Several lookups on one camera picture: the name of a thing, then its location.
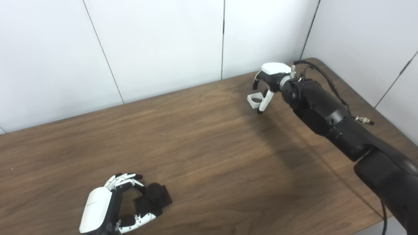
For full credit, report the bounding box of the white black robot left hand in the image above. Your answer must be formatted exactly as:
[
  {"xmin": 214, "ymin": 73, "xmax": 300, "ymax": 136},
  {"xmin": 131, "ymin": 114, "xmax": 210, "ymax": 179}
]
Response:
[{"xmin": 79, "ymin": 173, "xmax": 157, "ymax": 235}]

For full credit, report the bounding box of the white square piece with hole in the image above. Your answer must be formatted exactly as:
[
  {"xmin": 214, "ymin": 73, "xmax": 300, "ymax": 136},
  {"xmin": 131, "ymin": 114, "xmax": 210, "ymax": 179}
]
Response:
[{"xmin": 247, "ymin": 92, "xmax": 264, "ymax": 109}]

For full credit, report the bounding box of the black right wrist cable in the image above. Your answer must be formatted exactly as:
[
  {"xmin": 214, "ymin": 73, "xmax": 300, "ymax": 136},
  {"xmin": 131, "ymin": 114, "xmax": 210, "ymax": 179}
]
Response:
[{"xmin": 292, "ymin": 60, "xmax": 375, "ymax": 126}]

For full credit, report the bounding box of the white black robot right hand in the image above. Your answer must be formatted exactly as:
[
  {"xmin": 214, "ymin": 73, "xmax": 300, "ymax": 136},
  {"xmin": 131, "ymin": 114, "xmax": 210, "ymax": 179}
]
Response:
[{"xmin": 252, "ymin": 62, "xmax": 292, "ymax": 115}]

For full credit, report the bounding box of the black peg with square base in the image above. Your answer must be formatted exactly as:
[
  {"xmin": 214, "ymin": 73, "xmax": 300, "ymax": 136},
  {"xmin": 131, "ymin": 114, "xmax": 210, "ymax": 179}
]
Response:
[{"xmin": 135, "ymin": 183, "xmax": 173, "ymax": 216}]

